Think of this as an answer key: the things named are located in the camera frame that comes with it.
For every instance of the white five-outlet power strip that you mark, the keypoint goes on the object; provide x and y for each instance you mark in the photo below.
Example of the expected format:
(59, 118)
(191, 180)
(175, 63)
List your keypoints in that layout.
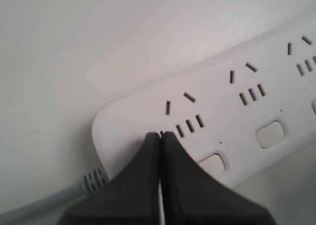
(235, 114)

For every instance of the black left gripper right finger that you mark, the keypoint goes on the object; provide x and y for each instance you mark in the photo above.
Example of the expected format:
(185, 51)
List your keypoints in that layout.
(192, 197)

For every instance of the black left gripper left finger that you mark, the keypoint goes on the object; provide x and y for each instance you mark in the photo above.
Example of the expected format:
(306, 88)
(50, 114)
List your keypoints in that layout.
(131, 198)

